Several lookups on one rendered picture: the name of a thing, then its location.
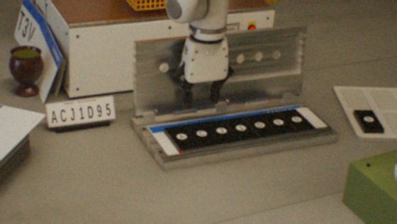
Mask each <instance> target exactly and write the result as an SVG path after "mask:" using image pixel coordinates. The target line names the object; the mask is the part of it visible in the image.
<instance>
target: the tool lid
mask: <svg viewBox="0 0 397 224"><path fill-rule="evenodd" d="M306 29H307V26H306V25H304V24H298V25H291V26H279V27H272V28H260V29H254V30H235V31H228V32H226V34H225V36H226V38H227V41H228V64H229V66H230V67H232V68H233V69H234V70H235V73H233V74H232V75H231V76H230V77H229V78H228V80H227V81H226V82H225V83H224V84H223V88H221V89H220V97H219V99H218V101H222V100H226V101H227V102H228V103H235V102H239V101H245V105H251V104H256V103H267V101H268V99H267V98H271V97H276V96H284V92H285V91H292V92H293V93H295V94H298V93H302V87H303V62H304V54H305V45H306ZM186 37H187V36H178V37H171V38H159V39H152V40H140V41H133V113H134V114H135V115H136V116H143V111H146V110H155V112H156V113H161V112H166V111H173V112H174V114H172V115H173V116H178V115H183V114H188V113H196V112H197V110H198V107H203V106H211V105H216V104H215V103H213V102H212V100H211V99H210V95H211V84H213V81H211V82H201V83H195V84H194V85H193V86H192V90H191V91H192V107H191V108H188V107H187V106H186V104H185V103H184V102H183V91H184V90H183V89H182V88H181V87H180V85H178V84H177V83H176V82H175V81H174V80H173V79H172V75H173V74H174V73H175V72H176V71H177V70H178V69H179V68H180V62H181V59H182V55H183V51H184V46H185V43H186ZM276 50H278V51H279V56H278V57H277V58H273V57H272V55H273V52H274V51H276ZM258 52H260V53H261V55H262V56H261V57H260V60H255V55H256V54H257V53H258ZM238 55H243V60H242V61H241V62H237V61H236V59H237V56H238ZM162 63H167V65H168V68H167V69H166V70H165V71H163V72H162V71H161V70H160V66H161V65H162Z"/></svg>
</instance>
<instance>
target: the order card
mask: <svg viewBox="0 0 397 224"><path fill-rule="evenodd" d="M45 108H46V114H47V124H48V128H55V127H60V126H65V125H74V124H78V123H88V122H97V121H106V120H111V119H115V118H116V115H115V108H114V102H113V96H105V97H99V98H88V99H79V100H73V101H64V102H59V103H47V104H45Z"/></svg>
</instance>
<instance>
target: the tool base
mask: <svg viewBox="0 0 397 224"><path fill-rule="evenodd" d="M297 97H299V94H292V93H291V92H290V91H288V92H284V96H278V97H272V98H267V99H268V101H267V103H256V104H251V105H245V101H241V102H235V103H225V102H224V101H218V103H217V104H216V105H212V106H204V107H198V110H197V112H196V113H188V114H183V115H178V116H173V115H172V114H174V112H173V111H168V112H162V113H155V112H154V111H143V116H136V117H135V118H132V122H131V126H132V127H133V128H134V130H135V131H136V133H137V134H138V136H139V137H140V139H141V140H142V141H143V143H144V145H145V146H146V147H147V148H148V150H149V151H150V153H151V154H152V156H153V157H154V158H155V161H156V162H157V163H158V165H159V166H160V167H161V168H162V171H169V170H173V169H180V168H185V167H192V166H196V165H204V164H210V163H215V162H222V161H226V160H229V159H241V158H245V157H252V156H256V155H263V154H267V153H272V152H282V151H286V150H293V149H297V148H302V147H312V146H316V145H324V144H328V143H332V142H337V140H338V135H339V133H337V132H336V131H335V130H333V129H332V128H331V131H328V132H324V133H316V134H312V135H301V136H297V137H292V138H284V139H280V140H269V141H265V142H258V143H254V144H249V145H242V146H237V147H226V148H222V149H217V150H211V151H206V152H195V153H191V154H186V155H181V154H180V153H179V154H174V155H168V154H167V153H166V152H165V151H164V150H163V149H162V147H161V145H160V144H159V143H158V142H157V141H156V139H155V137H154V135H153V134H152V133H151V132H150V130H149V127H152V126H157V125H166V124H170V123H178V122H187V121H196V120H201V119H205V118H214V117H218V116H231V115H235V114H241V113H249V112H254V111H261V110H271V109H275V108H284V107H289V106H300V107H301V108H305V107H303V106H305V104H304V102H302V101H301V100H299V99H298V98H297ZM143 128H146V129H145V130H143ZM159 151H162V152H159Z"/></svg>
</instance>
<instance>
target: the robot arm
mask: <svg viewBox="0 0 397 224"><path fill-rule="evenodd" d="M166 8H167V13H168V16H169V18H171V19H172V20H173V21H174V22H175V23H180V24H185V23H188V24H189V26H188V31H189V34H190V35H189V36H187V37H186V43H185V46H184V51H183V55H182V59H181V67H180V68H179V69H178V70H177V71H176V72H175V73H173V75H172V79H173V80H174V81H175V82H176V83H177V84H178V85H180V87H181V88H182V89H183V90H184V91H183V102H184V103H185V104H186V106H187V107H188V108H191V107H192V91H191V90H192V86H193V85H194V84H195V83H201V82H211V81H213V84H211V95H210V99H211V100H212V102H213V103H215V104H217V103H218V99H219V97H220V89H221V88H223V84H224V83H225V82H226V81H227V80H228V78H229V77H230V76H231V75H232V74H233V73H235V70H234V69H233V68H232V67H230V66H229V64H228V41H227V38H226V36H225V34H226V28H227V20H228V8H229V0H167V1H166ZM181 75H184V76H186V77H185V79H184V81H182V80H181V79H180V76H181Z"/></svg>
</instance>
